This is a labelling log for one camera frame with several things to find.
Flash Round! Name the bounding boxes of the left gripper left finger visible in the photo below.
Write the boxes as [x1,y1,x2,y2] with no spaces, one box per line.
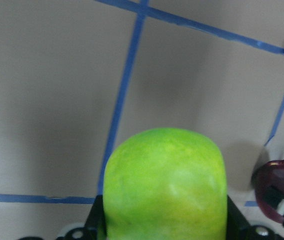
[84,195,107,240]

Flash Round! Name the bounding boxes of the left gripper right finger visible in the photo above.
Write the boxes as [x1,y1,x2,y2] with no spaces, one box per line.
[226,196,251,240]

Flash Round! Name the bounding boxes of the dark purple apple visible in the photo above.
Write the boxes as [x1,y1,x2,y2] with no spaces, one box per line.
[252,159,284,224]

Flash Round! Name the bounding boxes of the green apple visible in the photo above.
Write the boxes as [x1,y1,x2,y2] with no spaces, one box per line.
[103,128,227,240]

